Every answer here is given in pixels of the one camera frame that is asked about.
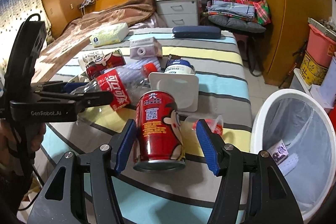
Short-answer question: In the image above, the dark blue glasses case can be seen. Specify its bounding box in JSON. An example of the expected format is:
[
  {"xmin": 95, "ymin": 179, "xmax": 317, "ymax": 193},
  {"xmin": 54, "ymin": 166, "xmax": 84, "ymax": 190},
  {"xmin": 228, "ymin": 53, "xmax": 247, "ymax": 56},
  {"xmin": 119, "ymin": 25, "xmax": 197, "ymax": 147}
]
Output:
[{"xmin": 172, "ymin": 26, "xmax": 221, "ymax": 40}]

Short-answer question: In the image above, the red cartoon milk can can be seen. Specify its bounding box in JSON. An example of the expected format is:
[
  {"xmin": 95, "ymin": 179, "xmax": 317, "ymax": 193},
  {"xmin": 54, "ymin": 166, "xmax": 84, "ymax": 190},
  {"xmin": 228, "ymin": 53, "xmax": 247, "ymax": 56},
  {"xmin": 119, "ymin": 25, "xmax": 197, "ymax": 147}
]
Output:
[
  {"xmin": 133, "ymin": 90, "xmax": 187, "ymax": 172},
  {"xmin": 85, "ymin": 49, "xmax": 127, "ymax": 81}
]

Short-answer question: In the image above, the brown blanket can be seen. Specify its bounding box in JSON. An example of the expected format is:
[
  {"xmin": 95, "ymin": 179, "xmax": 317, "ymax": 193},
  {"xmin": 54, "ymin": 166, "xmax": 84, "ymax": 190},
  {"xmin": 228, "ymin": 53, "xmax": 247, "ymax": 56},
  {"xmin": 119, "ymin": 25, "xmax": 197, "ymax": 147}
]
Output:
[{"xmin": 33, "ymin": 0, "xmax": 158, "ymax": 84}]

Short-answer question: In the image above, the striped bed sheet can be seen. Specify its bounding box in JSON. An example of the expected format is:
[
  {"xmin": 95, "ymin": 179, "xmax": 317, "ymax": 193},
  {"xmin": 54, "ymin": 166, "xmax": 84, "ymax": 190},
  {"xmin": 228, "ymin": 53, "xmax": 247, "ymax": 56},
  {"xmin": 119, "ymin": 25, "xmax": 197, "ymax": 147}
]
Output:
[{"xmin": 34, "ymin": 27, "xmax": 254, "ymax": 224}]

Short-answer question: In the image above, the purple printed packet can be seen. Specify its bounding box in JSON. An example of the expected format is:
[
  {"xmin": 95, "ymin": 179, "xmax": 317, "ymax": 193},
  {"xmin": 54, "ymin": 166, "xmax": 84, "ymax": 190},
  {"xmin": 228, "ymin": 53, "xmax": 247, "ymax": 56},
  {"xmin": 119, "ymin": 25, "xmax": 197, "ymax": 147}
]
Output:
[{"xmin": 269, "ymin": 142, "xmax": 289, "ymax": 165}]

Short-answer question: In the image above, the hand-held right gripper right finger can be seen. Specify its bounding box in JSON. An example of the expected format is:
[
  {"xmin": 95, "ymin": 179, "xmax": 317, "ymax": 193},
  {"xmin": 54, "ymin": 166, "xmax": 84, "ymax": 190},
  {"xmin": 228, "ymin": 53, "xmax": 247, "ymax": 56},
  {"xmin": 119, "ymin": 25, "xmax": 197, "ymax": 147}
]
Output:
[{"xmin": 196, "ymin": 119, "xmax": 302, "ymax": 224}]

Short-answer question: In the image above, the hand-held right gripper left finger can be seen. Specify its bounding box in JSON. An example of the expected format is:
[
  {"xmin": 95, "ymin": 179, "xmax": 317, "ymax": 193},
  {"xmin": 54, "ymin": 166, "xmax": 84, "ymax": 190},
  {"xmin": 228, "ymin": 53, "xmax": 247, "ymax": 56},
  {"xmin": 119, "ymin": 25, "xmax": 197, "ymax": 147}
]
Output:
[{"xmin": 34, "ymin": 120, "xmax": 137, "ymax": 224}]

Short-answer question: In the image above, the yellow tissue pack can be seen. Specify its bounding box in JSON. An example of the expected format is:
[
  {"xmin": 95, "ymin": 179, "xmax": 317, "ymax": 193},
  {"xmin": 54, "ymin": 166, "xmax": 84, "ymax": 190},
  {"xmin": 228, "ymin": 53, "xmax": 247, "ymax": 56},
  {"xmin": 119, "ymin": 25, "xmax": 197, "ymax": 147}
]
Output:
[{"xmin": 89, "ymin": 23, "xmax": 130, "ymax": 47}]

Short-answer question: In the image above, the blue patterned curtain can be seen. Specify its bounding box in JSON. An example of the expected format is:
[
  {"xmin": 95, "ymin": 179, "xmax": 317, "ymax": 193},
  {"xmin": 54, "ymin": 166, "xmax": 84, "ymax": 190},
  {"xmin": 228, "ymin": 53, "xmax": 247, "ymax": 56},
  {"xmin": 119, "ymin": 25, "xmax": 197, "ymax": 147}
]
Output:
[{"xmin": 0, "ymin": 0, "xmax": 51, "ymax": 58}]

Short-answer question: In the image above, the yellow patterned tin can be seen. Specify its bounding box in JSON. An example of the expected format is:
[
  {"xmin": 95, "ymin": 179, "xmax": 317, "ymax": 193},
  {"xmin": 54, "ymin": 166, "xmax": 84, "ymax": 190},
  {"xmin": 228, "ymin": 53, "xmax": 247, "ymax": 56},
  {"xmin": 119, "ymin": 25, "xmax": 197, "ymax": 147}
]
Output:
[{"xmin": 299, "ymin": 50, "xmax": 329, "ymax": 86}]

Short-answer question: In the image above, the clear plastic bag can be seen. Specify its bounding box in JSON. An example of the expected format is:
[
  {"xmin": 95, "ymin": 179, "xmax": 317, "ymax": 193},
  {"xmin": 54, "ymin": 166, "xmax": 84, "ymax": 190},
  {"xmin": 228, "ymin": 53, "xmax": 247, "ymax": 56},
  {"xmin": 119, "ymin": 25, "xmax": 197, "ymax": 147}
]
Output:
[{"xmin": 184, "ymin": 114, "xmax": 224, "ymax": 137}]

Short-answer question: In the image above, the white trash bin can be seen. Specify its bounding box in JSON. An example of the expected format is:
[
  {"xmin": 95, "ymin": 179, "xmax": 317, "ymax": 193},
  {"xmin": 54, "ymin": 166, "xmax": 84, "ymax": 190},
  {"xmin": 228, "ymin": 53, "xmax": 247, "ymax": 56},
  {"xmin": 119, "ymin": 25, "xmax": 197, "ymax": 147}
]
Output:
[{"xmin": 249, "ymin": 88, "xmax": 336, "ymax": 217}]

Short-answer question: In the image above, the wooden wardrobe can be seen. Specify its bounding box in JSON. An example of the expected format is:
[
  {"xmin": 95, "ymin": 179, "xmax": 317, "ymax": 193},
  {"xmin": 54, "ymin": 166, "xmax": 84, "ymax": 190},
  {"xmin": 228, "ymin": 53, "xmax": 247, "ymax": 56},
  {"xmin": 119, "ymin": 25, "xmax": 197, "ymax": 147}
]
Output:
[{"xmin": 248, "ymin": 0, "xmax": 334, "ymax": 88}]

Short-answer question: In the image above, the lavender storage container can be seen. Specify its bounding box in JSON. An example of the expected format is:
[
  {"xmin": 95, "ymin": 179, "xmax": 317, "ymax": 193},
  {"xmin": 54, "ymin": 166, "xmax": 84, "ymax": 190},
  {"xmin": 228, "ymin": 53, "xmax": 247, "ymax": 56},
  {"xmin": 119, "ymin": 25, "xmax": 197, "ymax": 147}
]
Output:
[{"xmin": 323, "ymin": 55, "xmax": 336, "ymax": 115}]

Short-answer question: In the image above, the stack of folded clothes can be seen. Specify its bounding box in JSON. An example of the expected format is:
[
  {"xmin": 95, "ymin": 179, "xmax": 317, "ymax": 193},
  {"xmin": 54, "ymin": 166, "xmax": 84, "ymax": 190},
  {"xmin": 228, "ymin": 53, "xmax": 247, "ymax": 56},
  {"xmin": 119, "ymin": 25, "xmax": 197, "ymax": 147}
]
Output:
[{"xmin": 205, "ymin": 0, "xmax": 271, "ymax": 25}]

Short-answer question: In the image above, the white dotted sheet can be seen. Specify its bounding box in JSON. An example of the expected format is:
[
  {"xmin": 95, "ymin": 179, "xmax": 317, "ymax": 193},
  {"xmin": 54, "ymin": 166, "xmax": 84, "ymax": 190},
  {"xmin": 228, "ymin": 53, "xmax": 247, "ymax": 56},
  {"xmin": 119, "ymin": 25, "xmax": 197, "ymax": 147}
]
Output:
[{"xmin": 283, "ymin": 153, "xmax": 300, "ymax": 175}]

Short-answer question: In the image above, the white blue label packet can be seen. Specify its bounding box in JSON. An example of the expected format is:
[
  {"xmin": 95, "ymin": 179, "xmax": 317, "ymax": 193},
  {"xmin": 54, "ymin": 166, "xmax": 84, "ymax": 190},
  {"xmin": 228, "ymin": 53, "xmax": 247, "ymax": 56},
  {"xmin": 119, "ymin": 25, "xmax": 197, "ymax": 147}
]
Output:
[{"xmin": 164, "ymin": 58, "xmax": 196, "ymax": 75}]

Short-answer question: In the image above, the white printed wrapper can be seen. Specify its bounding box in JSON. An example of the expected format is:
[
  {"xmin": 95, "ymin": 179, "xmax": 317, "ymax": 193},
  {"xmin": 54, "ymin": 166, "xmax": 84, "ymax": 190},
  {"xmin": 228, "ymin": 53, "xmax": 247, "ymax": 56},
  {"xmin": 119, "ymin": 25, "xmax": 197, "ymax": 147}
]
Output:
[{"xmin": 78, "ymin": 51, "xmax": 106, "ymax": 67}]

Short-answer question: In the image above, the grey drawer nightstand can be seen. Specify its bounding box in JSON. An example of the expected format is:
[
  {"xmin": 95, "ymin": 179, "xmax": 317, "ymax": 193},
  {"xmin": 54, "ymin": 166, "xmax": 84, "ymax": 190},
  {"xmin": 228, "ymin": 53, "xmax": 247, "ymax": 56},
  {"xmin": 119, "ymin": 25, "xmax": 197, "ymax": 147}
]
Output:
[{"xmin": 155, "ymin": 0, "xmax": 200, "ymax": 28}]

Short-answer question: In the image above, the pink white carton box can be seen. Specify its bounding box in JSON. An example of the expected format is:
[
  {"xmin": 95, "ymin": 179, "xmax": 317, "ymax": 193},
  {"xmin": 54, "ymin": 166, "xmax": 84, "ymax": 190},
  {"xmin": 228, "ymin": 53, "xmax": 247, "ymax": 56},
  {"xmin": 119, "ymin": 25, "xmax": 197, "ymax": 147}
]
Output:
[{"xmin": 129, "ymin": 37, "xmax": 163, "ymax": 60}]

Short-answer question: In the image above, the person's left hand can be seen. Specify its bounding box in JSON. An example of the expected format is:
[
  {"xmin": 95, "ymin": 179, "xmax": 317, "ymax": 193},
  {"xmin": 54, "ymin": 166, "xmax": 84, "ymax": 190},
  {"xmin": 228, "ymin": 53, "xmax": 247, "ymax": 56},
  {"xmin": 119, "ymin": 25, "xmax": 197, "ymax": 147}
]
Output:
[{"xmin": 0, "ymin": 119, "xmax": 47, "ymax": 172}]

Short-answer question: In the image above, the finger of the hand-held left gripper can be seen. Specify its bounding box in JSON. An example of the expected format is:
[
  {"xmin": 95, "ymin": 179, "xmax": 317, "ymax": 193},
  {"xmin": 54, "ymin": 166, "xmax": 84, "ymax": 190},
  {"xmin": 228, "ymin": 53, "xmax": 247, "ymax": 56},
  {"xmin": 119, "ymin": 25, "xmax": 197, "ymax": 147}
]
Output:
[
  {"xmin": 31, "ymin": 81, "xmax": 87, "ymax": 95},
  {"xmin": 34, "ymin": 91, "xmax": 114, "ymax": 115}
]

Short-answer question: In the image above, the white power strip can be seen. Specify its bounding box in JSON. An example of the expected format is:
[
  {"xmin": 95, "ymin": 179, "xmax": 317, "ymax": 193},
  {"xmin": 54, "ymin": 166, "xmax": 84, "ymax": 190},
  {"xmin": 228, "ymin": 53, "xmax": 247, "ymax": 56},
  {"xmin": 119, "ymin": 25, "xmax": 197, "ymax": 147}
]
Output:
[{"xmin": 78, "ymin": 0, "xmax": 98, "ymax": 9}]

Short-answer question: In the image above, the clear red label cola bottle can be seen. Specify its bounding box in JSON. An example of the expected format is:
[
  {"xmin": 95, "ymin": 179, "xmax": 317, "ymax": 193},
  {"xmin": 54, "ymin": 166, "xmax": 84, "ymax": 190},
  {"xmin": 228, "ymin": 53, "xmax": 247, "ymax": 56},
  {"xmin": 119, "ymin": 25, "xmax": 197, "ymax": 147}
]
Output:
[{"xmin": 69, "ymin": 62, "xmax": 159, "ymax": 112}]

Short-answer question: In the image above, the pink bucket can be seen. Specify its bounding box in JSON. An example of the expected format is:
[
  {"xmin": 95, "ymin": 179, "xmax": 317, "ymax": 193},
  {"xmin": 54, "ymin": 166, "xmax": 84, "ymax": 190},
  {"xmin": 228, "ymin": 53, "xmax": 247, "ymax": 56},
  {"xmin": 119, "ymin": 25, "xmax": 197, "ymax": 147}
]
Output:
[{"xmin": 307, "ymin": 24, "xmax": 336, "ymax": 67}]

